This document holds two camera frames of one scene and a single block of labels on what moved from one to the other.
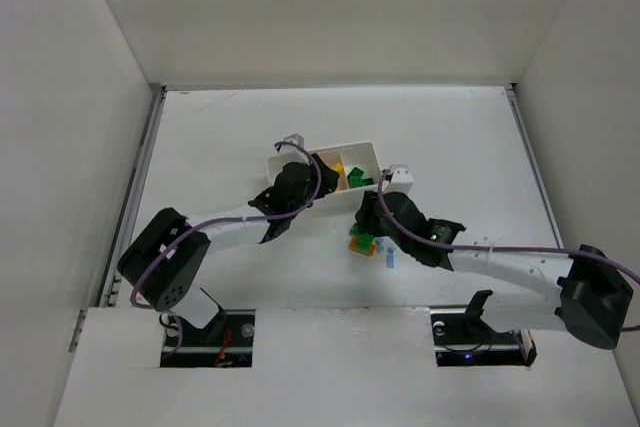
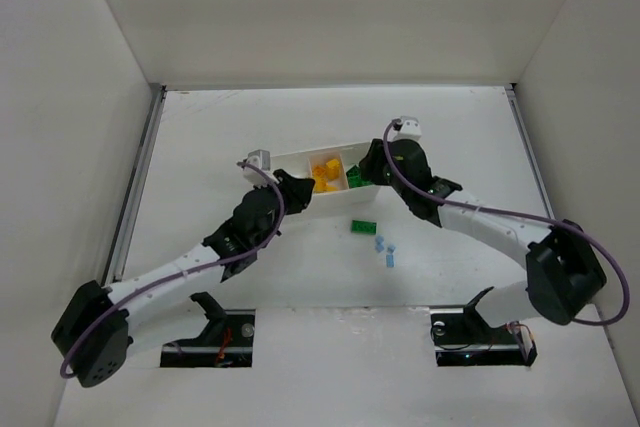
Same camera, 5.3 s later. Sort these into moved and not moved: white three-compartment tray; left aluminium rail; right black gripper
Moved: right black gripper
Not moved: white three-compartment tray; left aluminium rail
